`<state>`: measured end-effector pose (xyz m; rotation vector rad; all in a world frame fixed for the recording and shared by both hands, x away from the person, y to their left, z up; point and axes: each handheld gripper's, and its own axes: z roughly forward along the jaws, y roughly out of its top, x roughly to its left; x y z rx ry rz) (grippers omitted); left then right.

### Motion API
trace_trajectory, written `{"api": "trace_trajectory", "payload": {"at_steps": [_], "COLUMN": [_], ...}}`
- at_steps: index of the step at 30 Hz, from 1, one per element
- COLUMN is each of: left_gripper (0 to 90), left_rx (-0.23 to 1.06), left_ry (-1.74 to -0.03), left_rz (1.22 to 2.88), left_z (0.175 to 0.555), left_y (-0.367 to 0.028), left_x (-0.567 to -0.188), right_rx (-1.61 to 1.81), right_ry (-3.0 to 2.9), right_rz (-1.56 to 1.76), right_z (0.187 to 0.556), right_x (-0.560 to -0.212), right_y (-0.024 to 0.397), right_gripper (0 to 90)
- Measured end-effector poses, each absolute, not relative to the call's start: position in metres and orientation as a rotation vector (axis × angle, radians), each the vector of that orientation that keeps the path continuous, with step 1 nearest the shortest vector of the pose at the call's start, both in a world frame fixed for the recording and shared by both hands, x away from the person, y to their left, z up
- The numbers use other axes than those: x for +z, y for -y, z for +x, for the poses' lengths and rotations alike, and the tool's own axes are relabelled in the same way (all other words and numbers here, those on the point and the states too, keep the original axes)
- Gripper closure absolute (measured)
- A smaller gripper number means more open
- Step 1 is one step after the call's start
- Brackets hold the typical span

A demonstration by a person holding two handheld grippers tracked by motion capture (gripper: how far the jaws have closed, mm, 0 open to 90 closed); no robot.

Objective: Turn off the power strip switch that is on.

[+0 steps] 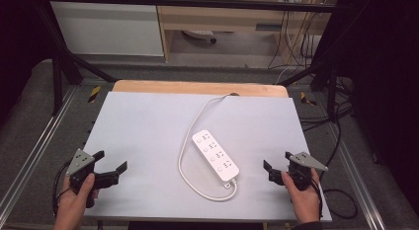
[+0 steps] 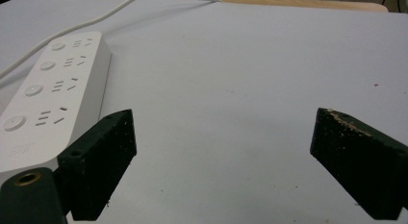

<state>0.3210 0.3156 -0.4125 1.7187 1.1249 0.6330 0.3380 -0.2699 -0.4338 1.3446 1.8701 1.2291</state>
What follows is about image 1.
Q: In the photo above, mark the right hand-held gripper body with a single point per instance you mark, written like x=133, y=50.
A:
x=304, y=161

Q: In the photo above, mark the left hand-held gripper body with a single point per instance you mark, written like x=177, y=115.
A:
x=80, y=159

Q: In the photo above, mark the white power strip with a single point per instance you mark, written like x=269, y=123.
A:
x=215, y=156

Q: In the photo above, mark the person's right hand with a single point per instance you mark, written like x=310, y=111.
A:
x=306, y=203

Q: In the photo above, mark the person's left hand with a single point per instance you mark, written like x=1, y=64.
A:
x=70, y=203

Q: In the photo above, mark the wooden board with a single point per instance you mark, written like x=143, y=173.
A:
x=197, y=88

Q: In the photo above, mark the white cabinet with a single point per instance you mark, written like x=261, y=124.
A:
x=108, y=29

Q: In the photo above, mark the white chair base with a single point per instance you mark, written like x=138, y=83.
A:
x=199, y=34

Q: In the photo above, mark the wooden desk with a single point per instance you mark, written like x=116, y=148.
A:
x=230, y=17

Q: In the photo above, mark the aluminium rail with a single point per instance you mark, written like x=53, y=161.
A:
x=36, y=147
x=354, y=177

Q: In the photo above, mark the black metal frame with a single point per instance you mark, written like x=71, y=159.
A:
x=57, y=82

